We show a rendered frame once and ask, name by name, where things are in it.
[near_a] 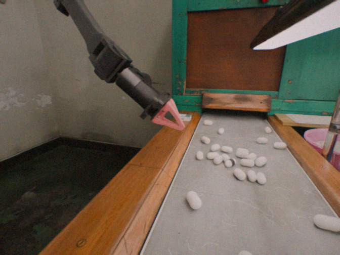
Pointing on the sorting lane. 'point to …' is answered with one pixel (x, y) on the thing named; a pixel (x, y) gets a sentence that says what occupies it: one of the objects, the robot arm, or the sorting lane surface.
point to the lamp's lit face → (307, 28)
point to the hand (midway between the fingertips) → (180, 126)
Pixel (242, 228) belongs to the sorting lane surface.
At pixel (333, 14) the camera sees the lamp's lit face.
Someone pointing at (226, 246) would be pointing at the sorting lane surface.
